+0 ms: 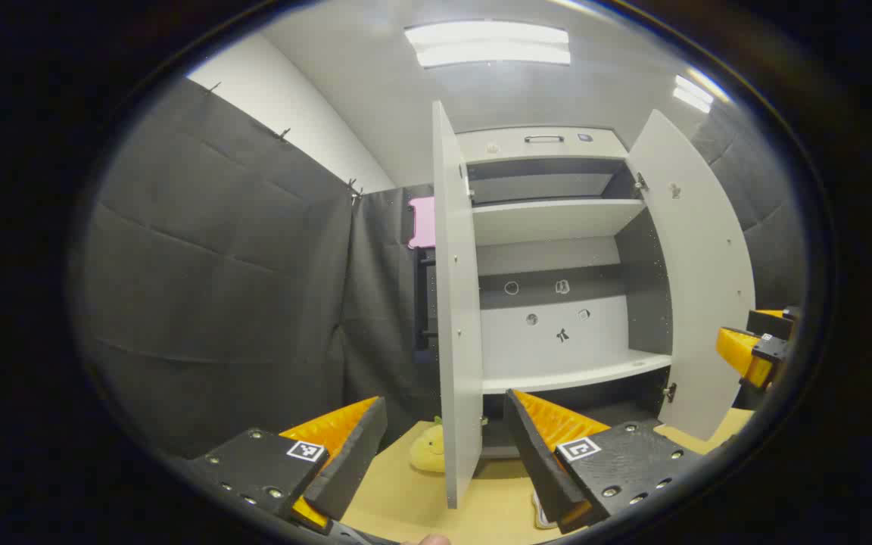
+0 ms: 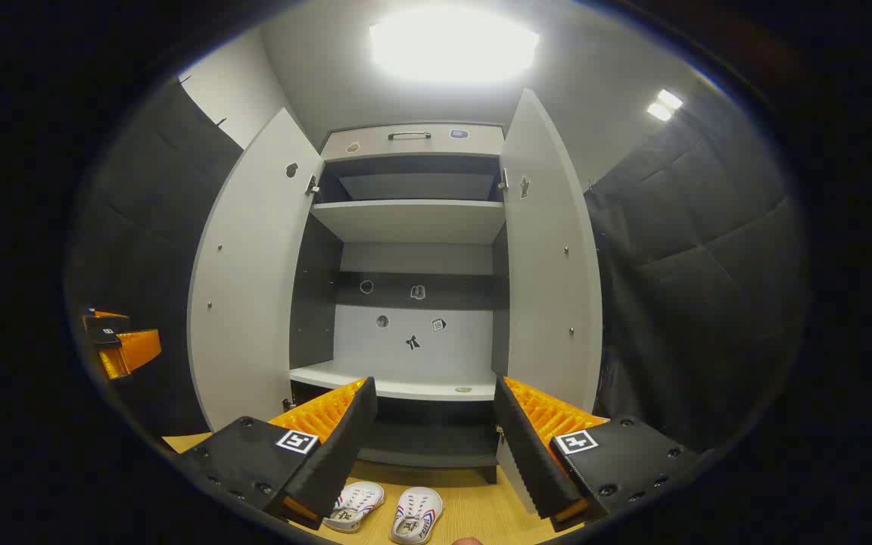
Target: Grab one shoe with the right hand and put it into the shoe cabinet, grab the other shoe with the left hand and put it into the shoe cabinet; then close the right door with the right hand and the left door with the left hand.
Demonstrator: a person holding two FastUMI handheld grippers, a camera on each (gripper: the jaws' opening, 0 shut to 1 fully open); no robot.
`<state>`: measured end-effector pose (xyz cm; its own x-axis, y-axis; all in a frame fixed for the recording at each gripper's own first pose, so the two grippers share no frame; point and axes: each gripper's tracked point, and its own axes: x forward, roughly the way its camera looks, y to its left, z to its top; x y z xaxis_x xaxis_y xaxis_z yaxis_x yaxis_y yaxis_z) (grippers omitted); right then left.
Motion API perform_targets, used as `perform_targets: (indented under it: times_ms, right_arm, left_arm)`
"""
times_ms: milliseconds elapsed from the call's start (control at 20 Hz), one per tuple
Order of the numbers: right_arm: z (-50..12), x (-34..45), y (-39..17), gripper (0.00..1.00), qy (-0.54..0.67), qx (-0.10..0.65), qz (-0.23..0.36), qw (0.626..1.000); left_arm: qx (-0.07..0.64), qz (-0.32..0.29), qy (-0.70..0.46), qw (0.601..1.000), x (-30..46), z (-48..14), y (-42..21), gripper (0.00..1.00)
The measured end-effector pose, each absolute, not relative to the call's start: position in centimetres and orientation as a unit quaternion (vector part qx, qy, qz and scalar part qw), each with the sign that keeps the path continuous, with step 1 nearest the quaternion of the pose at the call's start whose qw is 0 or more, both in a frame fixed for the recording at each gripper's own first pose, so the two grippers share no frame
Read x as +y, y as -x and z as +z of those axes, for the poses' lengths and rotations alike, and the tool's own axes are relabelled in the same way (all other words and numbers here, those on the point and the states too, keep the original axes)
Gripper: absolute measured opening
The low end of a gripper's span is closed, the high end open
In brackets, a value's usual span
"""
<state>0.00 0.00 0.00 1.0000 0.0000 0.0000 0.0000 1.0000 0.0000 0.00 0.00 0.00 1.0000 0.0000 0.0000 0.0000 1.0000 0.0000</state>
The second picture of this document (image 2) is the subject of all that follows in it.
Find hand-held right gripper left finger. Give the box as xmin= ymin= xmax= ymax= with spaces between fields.
xmin=177 ymin=376 xmax=378 ymax=531

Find white canvas shoe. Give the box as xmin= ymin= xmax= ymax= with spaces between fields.
xmin=391 ymin=487 xmax=444 ymax=545
xmin=322 ymin=481 xmax=385 ymax=534

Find small ceiling light panel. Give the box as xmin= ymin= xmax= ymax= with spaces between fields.
xmin=646 ymin=89 xmax=684 ymax=122

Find white shelf board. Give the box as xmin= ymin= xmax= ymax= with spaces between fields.
xmin=290 ymin=361 xmax=499 ymax=402

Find light grey cabinet door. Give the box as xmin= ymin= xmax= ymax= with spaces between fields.
xmin=188 ymin=107 xmax=325 ymax=432
xmin=497 ymin=89 xmax=603 ymax=517

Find black backdrop cloth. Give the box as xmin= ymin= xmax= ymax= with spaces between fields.
xmin=65 ymin=76 xmax=244 ymax=436
xmin=584 ymin=83 xmax=811 ymax=455

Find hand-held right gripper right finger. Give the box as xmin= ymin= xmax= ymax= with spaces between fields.
xmin=493 ymin=375 xmax=703 ymax=534

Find grey shoe cabinet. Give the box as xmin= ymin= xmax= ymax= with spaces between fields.
xmin=287 ymin=121 xmax=514 ymax=485

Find large ceiling light panel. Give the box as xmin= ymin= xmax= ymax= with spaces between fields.
xmin=369 ymin=8 xmax=541 ymax=84

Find grey shelf board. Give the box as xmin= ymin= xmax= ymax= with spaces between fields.
xmin=311 ymin=199 xmax=506 ymax=244

